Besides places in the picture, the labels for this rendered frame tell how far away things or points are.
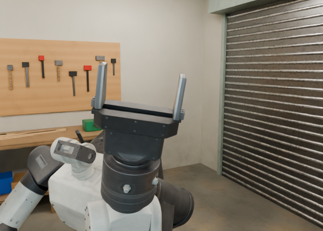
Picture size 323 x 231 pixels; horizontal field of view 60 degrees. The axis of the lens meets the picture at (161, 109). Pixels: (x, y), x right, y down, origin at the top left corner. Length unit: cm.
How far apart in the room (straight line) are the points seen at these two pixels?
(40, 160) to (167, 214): 47
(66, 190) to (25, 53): 304
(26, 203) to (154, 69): 341
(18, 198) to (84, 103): 295
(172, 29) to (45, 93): 202
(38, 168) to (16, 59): 287
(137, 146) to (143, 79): 374
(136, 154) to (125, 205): 8
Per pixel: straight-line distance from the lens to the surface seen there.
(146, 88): 415
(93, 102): 40
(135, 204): 44
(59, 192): 85
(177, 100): 38
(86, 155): 73
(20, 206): 101
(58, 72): 377
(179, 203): 72
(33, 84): 377
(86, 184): 80
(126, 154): 41
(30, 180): 100
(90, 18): 394
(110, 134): 39
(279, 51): 349
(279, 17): 354
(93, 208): 48
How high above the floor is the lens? 163
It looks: 9 degrees down
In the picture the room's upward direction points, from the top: straight up
